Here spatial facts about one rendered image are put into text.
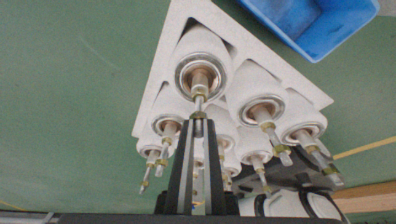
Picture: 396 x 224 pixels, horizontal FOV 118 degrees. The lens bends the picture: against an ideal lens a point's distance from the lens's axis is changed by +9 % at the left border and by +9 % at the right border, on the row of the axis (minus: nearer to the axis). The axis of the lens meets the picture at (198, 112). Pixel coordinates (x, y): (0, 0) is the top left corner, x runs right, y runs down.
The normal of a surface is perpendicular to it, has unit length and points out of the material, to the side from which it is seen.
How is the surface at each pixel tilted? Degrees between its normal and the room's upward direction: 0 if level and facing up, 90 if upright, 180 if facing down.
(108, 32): 0
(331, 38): 88
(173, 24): 0
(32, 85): 0
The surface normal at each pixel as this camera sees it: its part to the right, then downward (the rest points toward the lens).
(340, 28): -0.87, -0.35
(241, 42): -0.02, 0.68
